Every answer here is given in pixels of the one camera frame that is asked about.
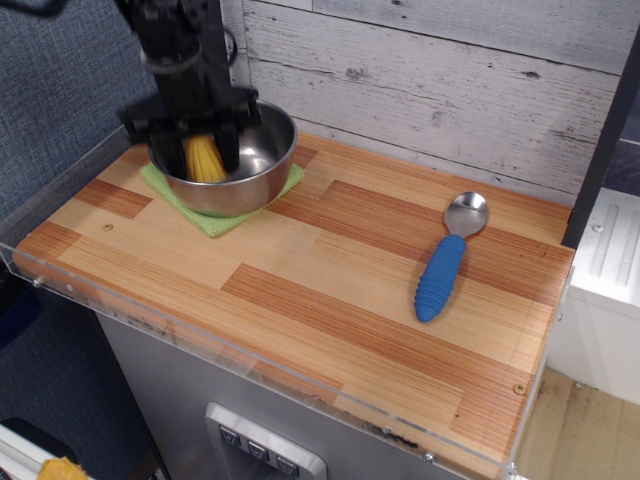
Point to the black vertical post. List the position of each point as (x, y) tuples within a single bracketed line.
[(214, 51), (614, 124)]

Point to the blue handled metal spoon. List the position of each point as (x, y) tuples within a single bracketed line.
[(465, 216)]

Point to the yellow toy corn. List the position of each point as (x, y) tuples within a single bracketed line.
[(203, 160)]

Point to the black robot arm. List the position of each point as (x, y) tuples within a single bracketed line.
[(189, 51)]

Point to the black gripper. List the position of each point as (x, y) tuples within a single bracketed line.
[(183, 106)]

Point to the silver toy fridge cabinet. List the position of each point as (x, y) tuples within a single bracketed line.
[(174, 373)]

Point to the white box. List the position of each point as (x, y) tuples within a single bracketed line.
[(596, 338)]

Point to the green cloth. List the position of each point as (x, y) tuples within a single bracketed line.
[(211, 226)]

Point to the yellow black object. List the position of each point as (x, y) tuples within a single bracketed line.
[(61, 469)]

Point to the black vertical post right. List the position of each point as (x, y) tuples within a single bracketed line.
[(614, 124)]

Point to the black vertical post left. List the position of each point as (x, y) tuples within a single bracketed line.
[(214, 51)]

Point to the silver metal pot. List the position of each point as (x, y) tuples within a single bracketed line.
[(265, 154)]

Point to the clear acrylic guard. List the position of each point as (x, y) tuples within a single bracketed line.
[(323, 280)]

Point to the silver dispenser button panel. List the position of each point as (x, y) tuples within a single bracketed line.
[(263, 444)]

